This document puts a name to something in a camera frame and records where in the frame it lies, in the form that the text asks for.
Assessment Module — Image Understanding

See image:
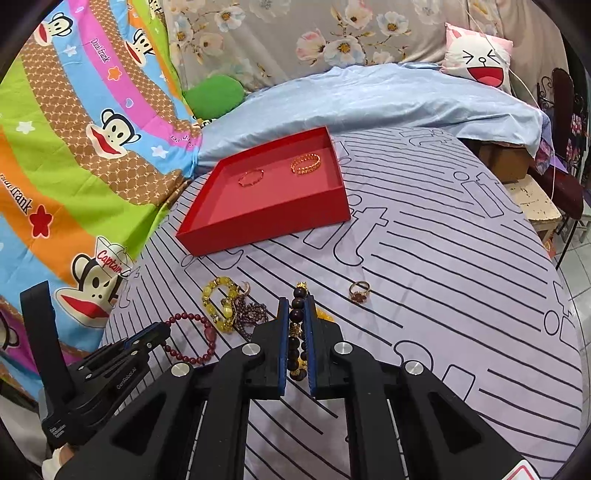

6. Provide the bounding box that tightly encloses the gold ring with red stone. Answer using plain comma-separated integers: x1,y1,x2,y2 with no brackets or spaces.
349,280,373,305

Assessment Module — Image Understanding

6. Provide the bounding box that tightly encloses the light blue quilt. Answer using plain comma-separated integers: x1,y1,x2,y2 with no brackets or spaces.
191,62,546,179

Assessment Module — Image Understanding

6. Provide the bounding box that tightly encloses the gold chain bracelet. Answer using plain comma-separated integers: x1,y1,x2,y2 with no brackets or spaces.
289,154,322,176

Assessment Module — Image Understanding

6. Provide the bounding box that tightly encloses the red bead bracelet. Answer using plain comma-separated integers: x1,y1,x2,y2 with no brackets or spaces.
163,312,218,367

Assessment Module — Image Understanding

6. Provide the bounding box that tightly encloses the dark metal chair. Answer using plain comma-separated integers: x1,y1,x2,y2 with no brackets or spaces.
528,67,591,271

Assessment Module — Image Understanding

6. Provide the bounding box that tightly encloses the cat face pillow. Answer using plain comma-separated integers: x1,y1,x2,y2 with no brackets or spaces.
438,21,515,96

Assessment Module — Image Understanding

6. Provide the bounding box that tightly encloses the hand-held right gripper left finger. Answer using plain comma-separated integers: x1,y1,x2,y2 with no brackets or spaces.
55,298,290,480

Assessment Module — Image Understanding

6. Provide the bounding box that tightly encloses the purple bead knot bracelet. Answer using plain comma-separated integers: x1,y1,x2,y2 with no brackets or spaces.
230,295,270,334

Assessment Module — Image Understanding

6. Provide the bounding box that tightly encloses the purple patterned cloth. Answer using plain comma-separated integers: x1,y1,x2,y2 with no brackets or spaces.
536,137,570,172

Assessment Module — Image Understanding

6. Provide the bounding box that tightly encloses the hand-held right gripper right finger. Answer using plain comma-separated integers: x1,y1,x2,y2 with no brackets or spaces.
305,294,528,480

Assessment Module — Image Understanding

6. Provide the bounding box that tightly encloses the cardboard box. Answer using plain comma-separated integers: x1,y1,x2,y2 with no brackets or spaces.
475,142,537,184

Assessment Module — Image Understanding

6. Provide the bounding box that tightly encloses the dark brown bead bracelet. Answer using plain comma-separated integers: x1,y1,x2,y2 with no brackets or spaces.
288,281,311,382

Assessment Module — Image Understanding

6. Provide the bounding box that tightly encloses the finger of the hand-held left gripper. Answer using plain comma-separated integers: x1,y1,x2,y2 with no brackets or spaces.
68,322,171,377
79,343,161,403

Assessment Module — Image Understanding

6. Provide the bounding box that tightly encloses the white stool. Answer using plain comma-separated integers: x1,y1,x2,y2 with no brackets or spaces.
503,177,563,241

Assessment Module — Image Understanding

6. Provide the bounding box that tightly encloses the red tray box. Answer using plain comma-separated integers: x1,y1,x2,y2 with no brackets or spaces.
175,126,351,257

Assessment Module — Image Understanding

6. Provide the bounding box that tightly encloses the green pillow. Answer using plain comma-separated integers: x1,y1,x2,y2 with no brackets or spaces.
182,74,246,119

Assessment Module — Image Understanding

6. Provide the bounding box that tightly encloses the grey floral sheet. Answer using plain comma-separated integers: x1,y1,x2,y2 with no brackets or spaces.
164,0,570,94

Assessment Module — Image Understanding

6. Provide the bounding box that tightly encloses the monkey print blanket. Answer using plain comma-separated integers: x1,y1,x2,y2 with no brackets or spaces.
0,0,205,403

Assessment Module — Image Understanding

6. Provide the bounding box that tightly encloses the translucent yellow bead bracelet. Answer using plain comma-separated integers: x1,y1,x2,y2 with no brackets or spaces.
200,275,243,334

